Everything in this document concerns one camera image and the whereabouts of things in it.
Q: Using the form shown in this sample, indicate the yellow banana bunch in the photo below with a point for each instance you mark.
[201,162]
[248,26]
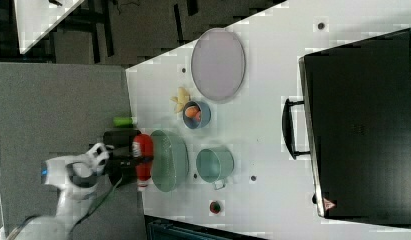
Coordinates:
[181,99]

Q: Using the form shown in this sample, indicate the red toy fruit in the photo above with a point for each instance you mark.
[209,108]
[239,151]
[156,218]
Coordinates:
[198,116]

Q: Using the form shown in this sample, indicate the orange toy fruit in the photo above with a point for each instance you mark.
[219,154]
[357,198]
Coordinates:
[191,111]

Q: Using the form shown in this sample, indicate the small blue bowl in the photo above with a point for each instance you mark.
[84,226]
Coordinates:
[191,123]

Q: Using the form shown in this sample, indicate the green oval strainer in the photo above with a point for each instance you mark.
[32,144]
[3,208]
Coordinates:
[170,164]

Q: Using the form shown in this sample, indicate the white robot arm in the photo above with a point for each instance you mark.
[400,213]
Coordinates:
[84,183]

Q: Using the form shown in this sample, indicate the black toaster oven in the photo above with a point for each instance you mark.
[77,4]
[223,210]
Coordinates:
[357,103]

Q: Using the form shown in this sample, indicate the red strawberry toy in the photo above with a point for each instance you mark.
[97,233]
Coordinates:
[215,207]

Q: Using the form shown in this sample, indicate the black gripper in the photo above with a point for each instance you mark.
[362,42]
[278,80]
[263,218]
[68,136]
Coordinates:
[121,170]

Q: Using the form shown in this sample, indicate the green cylinder object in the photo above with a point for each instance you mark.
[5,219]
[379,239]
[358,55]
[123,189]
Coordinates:
[123,122]

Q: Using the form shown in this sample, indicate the green metal pot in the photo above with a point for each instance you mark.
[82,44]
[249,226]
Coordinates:
[214,165]

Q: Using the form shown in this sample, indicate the red ketchup bottle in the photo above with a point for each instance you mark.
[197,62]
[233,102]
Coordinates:
[143,152]

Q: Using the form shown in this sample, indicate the round grey plate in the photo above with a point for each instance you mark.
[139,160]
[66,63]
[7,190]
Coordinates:
[218,64]

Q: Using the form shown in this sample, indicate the black cylinder cup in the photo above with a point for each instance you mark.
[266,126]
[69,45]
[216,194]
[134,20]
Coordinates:
[120,138]

